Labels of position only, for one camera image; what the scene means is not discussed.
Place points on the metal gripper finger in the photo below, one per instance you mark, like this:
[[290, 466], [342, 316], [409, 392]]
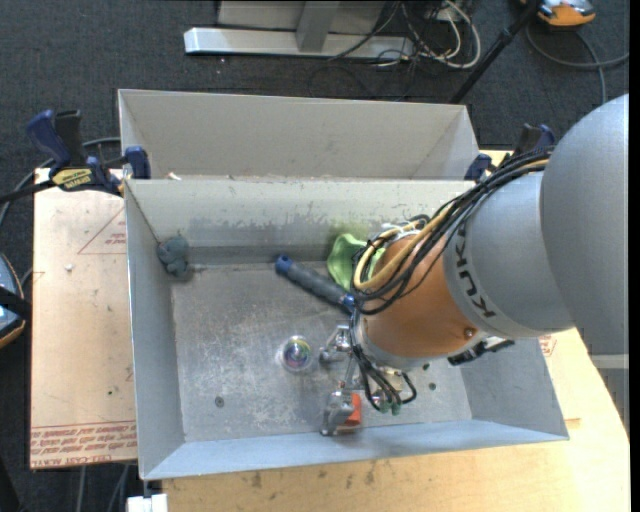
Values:
[[337, 410], [341, 343]]

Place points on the orange-red small block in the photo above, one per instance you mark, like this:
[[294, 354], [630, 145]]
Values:
[[356, 410]]

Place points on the clear glass ball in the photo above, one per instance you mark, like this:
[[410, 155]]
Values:
[[296, 354]]

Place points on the green cloth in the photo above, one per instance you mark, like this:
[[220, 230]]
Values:
[[344, 257]]

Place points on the grey metal bin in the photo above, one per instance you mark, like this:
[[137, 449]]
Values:
[[240, 340]]

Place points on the grey toy elephant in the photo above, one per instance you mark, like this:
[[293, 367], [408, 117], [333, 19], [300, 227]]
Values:
[[173, 254]]

